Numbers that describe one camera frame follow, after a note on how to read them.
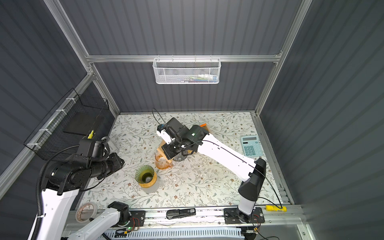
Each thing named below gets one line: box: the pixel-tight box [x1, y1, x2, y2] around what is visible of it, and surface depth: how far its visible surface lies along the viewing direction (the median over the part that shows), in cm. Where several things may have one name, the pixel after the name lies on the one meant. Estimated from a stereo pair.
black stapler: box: [166, 208, 196, 220], surface depth 75 cm
